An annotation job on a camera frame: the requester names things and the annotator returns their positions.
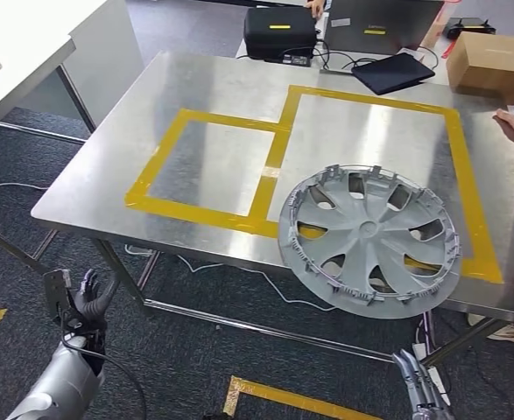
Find black hard carry case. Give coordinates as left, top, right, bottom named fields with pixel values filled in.
left=243, top=5, right=319, bottom=62

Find black cable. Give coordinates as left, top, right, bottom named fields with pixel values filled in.
left=237, top=43, right=439, bottom=74

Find white power strip with plugs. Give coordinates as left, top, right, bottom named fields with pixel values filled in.
left=412, top=340, right=452, bottom=407

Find black router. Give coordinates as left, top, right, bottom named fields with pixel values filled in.
left=446, top=17, right=497, bottom=40

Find grey laptop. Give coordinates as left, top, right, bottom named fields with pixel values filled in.
left=323, top=0, right=445, bottom=56

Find white cable under workbench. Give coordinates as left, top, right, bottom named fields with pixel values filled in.
left=125, top=243, right=337, bottom=314

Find brown cardboard box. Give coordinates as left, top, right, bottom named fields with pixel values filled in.
left=446, top=31, right=514, bottom=107

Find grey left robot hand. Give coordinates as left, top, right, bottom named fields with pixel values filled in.
left=73, top=268, right=122, bottom=326

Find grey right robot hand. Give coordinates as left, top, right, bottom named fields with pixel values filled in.
left=392, top=349, right=454, bottom=420

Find steel workbench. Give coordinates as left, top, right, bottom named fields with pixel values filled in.
left=30, top=51, right=514, bottom=368

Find silver plastic wheel hubcap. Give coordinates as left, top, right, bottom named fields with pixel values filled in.
left=277, top=164, right=462, bottom=320

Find drink cup with red straw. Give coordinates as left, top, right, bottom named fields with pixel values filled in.
left=421, top=0, right=463, bottom=60

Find white floor cable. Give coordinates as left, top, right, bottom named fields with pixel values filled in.
left=0, top=181, right=50, bottom=196

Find dark laptop sleeve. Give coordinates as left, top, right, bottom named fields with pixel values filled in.
left=351, top=52, right=437, bottom=96

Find black power adapter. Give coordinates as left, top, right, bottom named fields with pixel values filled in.
left=281, top=53, right=312, bottom=67

